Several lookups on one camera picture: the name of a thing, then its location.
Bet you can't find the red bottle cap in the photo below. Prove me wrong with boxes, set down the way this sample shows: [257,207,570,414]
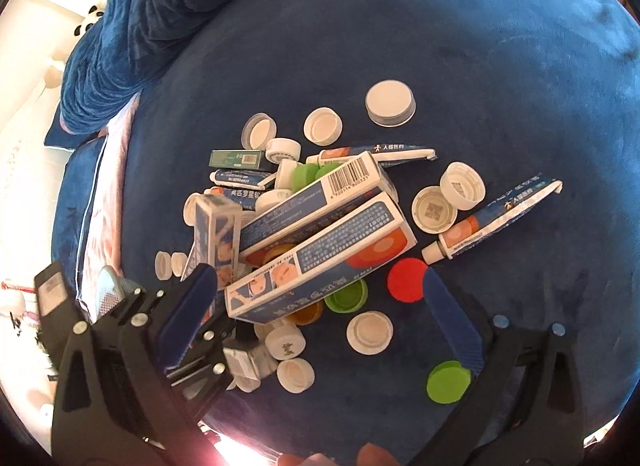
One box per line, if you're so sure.
[387,258,428,304]

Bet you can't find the orange bottle cap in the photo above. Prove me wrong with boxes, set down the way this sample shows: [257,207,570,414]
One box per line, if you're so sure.
[290,303,326,327]

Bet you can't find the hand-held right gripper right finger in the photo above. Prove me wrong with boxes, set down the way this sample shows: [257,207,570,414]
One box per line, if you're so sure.
[415,268,588,466]

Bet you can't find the metal mesh basket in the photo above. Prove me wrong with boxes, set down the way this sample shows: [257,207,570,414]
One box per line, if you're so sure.
[95,266,138,319]

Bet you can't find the green bottle cap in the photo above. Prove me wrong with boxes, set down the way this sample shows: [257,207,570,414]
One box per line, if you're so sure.
[426,361,472,404]
[324,278,368,313]
[292,163,321,191]

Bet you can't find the small silver white box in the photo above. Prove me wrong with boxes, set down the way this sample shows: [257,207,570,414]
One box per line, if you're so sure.
[222,331,273,379]

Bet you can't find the blue pillow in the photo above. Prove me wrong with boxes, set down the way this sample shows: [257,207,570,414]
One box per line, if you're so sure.
[50,138,108,291]

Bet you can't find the panda plush toy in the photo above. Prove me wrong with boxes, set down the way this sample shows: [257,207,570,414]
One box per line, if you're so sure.
[70,6,106,39]

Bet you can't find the blue orange medicine box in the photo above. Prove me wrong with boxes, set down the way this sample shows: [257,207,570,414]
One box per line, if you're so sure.
[225,191,418,321]
[182,193,246,307]
[240,151,398,257]

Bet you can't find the pale pink bed sheet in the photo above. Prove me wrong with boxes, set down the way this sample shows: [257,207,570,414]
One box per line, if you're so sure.
[75,96,143,307]

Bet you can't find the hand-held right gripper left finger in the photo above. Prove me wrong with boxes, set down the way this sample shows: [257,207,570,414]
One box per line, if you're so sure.
[50,263,218,466]

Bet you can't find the dark green medicine box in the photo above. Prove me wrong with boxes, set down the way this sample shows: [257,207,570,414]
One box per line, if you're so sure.
[209,150,268,169]

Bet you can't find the blue velvet quilt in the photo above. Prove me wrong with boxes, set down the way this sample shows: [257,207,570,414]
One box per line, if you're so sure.
[45,0,581,149]

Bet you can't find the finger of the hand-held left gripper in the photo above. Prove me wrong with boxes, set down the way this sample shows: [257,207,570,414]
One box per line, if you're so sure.
[170,318,236,399]
[97,283,168,329]

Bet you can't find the person's right hand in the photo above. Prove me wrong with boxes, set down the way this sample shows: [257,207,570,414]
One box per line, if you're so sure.
[277,443,401,466]

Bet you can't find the scattered white bottle caps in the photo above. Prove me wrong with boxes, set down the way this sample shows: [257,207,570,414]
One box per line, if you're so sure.
[155,80,486,394]

